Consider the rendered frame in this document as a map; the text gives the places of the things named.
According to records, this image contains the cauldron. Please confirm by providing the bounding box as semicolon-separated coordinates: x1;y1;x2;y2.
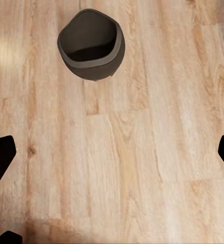
58;9;125;81

